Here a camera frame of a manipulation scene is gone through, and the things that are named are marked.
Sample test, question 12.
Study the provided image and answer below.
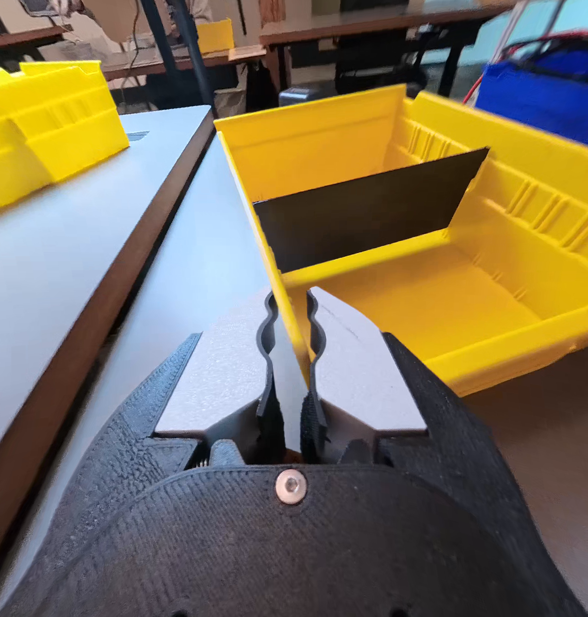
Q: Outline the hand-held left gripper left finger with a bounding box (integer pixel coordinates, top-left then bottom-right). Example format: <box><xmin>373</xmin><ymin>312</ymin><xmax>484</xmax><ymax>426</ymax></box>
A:
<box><xmin>154</xmin><ymin>287</ymin><xmax>286</xmax><ymax>464</ymax></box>

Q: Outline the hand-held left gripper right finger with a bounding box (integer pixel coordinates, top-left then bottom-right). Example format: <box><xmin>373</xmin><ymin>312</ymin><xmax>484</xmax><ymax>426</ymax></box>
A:
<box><xmin>300</xmin><ymin>287</ymin><xmax>428</xmax><ymax>464</ymax></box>

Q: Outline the yellow plastic bin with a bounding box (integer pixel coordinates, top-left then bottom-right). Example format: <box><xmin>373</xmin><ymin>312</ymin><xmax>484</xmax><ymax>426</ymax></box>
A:
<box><xmin>0</xmin><ymin>60</ymin><xmax>130</xmax><ymax>216</ymax></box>
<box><xmin>213</xmin><ymin>84</ymin><xmax>588</xmax><ymax>398</ymax></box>

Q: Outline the blue plastic bin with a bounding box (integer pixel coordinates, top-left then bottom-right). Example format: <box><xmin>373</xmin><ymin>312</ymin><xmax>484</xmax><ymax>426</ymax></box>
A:
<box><xmin>474</xmin><ymin>48</ymin><xmax>588</xmax><ymax>149</ymax></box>

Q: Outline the red ethernet cable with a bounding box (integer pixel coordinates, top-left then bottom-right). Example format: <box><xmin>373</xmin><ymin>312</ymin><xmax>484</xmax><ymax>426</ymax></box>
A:
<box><xmin>462</xmin><ymin>29</ymin><xmax>588</xmax><ymax>105</ymax></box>

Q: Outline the black bin divider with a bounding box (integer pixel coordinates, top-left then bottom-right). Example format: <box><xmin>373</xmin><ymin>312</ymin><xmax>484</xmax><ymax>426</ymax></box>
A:
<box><xmin>253</xmin><ymin>147</ymin><xmax>490</xmax><ymax>274</ymax></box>

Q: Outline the grey electronic device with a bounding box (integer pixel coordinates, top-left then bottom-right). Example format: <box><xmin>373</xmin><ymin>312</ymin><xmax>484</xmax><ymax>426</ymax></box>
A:
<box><xmin>278</xmin><ymin>86</ymin><xmax>326</xmax><ymax>108</ymax></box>

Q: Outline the wooden desk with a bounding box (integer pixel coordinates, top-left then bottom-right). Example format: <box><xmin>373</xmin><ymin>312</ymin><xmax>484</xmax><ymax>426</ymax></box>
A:
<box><xmin>101</xmin><ymin>44</ymin><xmax>268</xmax><ymax>82</ymax></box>

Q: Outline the black tripod pole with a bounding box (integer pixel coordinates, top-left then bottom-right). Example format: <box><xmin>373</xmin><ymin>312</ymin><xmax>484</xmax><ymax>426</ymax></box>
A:
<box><xmin>140</xmin><ymin>0</ymin><xmax>214</xmax><ymax>106</ymax></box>

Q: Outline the small yellow bin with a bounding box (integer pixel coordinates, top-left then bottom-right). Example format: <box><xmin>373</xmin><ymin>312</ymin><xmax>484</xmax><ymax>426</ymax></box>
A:
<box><xmin>197</xmin><ymin>18</ymin><xmax>234</xmax><ymax>55</ymax></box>

